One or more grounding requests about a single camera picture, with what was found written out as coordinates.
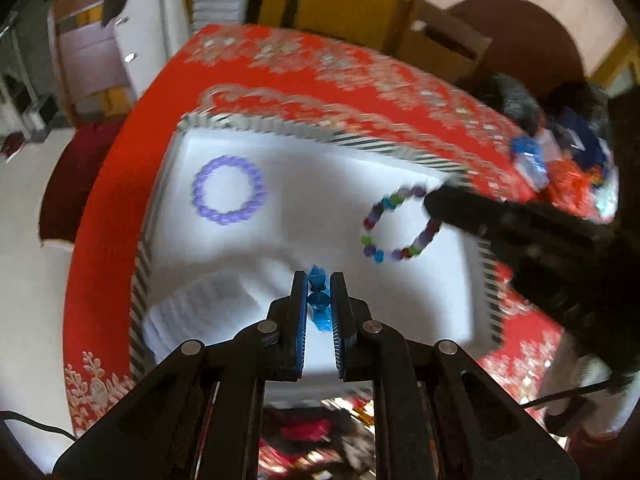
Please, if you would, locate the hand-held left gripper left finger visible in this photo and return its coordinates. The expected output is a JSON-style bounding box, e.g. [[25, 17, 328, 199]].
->
[[52, 270, 308, 480]]

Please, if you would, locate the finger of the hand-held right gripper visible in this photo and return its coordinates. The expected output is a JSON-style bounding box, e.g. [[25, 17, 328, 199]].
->
[[424, 185, 531, 247]]

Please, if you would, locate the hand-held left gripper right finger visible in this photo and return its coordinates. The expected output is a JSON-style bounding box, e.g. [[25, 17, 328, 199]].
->
[[330, 271, 581, 480]]

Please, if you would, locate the blue bead bracelet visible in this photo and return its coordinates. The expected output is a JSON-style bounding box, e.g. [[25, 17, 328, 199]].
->
[[306, 264, 334, 334]]

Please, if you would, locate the multicolour bead bracelet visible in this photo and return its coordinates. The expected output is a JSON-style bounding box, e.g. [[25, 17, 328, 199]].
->
[[361, 185, 443, 263]]

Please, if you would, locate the striped rim white tray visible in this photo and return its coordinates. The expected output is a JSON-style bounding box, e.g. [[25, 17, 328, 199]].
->
[[129, 112, 503, 386]]

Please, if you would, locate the blue white packet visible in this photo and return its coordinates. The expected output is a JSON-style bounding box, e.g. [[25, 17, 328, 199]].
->
[[510, 132, 549, 192]]

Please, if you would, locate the orange plastic bag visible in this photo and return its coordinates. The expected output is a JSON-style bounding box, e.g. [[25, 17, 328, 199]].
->
[[547, 157, 601, 216]]

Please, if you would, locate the white fluffy headband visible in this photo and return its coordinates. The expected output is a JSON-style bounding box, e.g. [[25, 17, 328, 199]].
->
[[142, 267, 266, 361]]

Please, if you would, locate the black plastic bag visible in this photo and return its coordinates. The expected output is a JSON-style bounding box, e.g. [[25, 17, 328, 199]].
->
[[465, 72, 543, 131]]

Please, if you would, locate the dark blue bag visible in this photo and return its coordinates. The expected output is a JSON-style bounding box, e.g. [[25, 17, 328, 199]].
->
[[550, 107, 608, 166]]

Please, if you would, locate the light wooden chair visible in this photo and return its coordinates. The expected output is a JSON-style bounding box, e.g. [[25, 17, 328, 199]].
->
[[392, 0, 493, 81]]

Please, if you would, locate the round brown wooden board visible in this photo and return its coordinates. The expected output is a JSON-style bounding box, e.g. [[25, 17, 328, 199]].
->
[[445, 0, 586, 91]]

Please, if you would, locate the red floral tablecloth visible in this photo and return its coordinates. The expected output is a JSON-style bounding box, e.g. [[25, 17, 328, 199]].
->
[[62, 24, 616, 441]]

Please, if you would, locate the dark red seat cushion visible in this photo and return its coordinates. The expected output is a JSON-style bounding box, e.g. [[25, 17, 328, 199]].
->
[[39, 120, 128, 248]]

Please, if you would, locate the white coat dark collar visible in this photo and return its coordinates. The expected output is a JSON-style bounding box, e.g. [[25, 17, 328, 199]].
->
[[102, 0, 193, 101]]

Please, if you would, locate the brown wooden chair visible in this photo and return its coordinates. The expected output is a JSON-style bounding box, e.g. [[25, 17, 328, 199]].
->
[[47, 0, 146, 126]]

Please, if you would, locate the black cable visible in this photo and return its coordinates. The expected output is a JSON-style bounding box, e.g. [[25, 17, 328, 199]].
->
[[522, 379, 617, 407], [0, 410, 78, 442]]

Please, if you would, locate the purple bead bracelet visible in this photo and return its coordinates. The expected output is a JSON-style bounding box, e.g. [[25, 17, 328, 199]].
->
[[192, 156, 268, 226]]

